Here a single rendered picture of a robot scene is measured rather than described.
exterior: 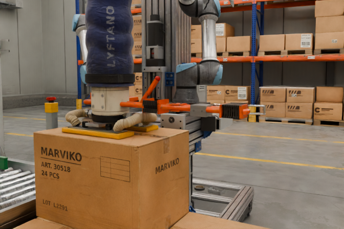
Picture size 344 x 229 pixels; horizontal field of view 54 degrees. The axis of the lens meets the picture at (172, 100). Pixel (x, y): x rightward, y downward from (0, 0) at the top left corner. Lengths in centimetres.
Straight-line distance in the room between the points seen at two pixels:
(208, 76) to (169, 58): 35
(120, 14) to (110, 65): 23
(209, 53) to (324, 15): 665
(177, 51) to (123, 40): 71
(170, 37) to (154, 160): 100
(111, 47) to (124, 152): 46
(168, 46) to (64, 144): 97
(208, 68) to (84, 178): 91
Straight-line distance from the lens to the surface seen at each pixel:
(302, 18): 983
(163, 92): 210
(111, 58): 149
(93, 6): 153
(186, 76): 191
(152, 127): 158
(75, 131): 156
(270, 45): 854
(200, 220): 165
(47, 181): 167
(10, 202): 203
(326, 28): 846
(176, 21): 217
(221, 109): 126
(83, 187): 151
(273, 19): 993
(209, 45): 199
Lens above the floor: 121
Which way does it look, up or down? 5 degrees down
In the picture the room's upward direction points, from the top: straight up
